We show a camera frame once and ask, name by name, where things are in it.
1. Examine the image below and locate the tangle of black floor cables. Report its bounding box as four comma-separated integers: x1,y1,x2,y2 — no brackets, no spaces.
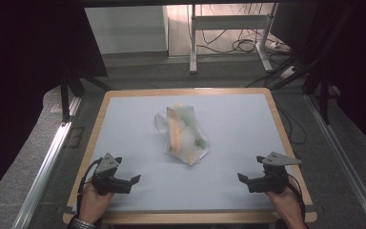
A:
198,28,270,55

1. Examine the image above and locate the thin black floor cable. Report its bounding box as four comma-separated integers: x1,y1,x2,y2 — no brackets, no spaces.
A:
274,100,308,146

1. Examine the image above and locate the white metal desk frame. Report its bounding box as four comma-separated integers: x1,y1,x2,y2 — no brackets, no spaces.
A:
189,3,279,75

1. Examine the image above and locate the right hand-held gripper black cable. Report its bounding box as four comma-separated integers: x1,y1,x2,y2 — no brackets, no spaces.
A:
287,174,307,221

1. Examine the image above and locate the white leaf-print pillowcase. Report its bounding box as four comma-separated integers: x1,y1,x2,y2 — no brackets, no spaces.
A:
153,102,211,166

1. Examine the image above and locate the left hand-held gripper black cable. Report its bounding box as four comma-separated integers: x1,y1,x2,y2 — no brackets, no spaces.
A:
76,156,105,221

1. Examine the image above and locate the white power strip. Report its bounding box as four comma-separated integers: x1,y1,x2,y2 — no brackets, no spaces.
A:
278,64,298,79

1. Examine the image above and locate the black metal stand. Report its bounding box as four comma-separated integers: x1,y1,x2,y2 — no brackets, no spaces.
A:
268,3,357,126
59,66,114,124

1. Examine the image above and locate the person's right hand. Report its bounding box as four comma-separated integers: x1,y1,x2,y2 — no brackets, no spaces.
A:
264,177,302,220

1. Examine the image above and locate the wooden table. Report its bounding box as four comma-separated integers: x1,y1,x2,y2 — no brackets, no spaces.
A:
62,87,318,225

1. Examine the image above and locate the aluminium rail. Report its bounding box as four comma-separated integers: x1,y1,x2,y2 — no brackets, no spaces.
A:
10,94,84,229
303,94,366,229

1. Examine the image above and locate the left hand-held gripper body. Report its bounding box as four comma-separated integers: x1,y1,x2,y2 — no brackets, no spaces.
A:
90,152,132,196

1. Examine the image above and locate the white cabinet panel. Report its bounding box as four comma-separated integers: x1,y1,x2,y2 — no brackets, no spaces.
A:
84,5,170,55

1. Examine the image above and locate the hand-held gripper black cable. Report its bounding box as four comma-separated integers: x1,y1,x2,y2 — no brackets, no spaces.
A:
287,174,307,221
76,156,105,221

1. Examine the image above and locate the dark floor socket plate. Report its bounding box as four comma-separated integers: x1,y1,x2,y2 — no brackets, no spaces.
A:
67,126,86,150

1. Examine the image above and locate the pale blue table mat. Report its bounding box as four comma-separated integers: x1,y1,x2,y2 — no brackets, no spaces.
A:
72,93,306,213

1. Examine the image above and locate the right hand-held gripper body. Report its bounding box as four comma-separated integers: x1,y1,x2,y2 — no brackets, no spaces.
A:
247,151,303,195

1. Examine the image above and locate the black curtain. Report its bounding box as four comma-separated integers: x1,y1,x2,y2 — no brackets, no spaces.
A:
0,0,110,208
298,0,366,157

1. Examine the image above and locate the person's left hand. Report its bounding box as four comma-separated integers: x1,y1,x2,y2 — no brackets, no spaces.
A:
77,181,116,225

